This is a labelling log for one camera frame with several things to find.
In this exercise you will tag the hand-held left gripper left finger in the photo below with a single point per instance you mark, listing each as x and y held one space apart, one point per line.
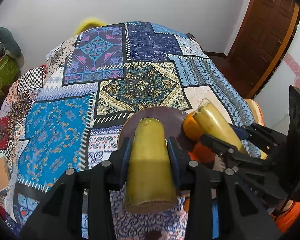
127 152

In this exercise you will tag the brown wooden door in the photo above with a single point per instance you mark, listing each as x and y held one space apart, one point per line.
262 35

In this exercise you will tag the brown round plate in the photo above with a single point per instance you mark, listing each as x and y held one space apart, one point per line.
165 115

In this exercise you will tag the grey-green plush toy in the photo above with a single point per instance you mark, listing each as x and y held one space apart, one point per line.
5 42

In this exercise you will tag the small tangerine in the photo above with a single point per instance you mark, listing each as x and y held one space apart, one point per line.
186 203

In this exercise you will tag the black-white checkered cloth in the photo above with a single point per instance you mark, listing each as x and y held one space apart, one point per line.
32 77

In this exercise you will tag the patchwork printed blanket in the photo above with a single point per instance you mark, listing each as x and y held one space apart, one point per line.
60 130

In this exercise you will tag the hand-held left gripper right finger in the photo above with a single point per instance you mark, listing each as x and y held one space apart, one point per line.
172 152

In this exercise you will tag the green and orange bags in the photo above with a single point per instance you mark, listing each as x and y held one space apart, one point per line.
2 73

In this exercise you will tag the red tomato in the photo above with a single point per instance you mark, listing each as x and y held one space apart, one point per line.
202 153

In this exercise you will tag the red patterned cloth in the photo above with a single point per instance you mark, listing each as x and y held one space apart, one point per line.
5 130

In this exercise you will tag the large orange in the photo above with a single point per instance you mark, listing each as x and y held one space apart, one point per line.
190 131

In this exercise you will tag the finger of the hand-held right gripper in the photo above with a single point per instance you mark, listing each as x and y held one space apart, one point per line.
215 142
257 132

